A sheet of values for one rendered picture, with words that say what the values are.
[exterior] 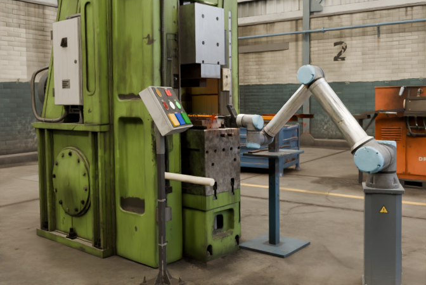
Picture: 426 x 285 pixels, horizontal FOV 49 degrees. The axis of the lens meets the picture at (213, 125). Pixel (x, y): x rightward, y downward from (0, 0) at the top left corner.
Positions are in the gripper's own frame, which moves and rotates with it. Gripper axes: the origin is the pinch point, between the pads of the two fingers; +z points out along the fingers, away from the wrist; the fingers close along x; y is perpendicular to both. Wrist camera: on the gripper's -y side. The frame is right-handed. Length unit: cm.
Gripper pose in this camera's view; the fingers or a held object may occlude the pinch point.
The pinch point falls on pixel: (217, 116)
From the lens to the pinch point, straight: 328.9
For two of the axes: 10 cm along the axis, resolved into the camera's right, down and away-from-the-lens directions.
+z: -7.5, -0.5, 6.6
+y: -0.1, 10.0, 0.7
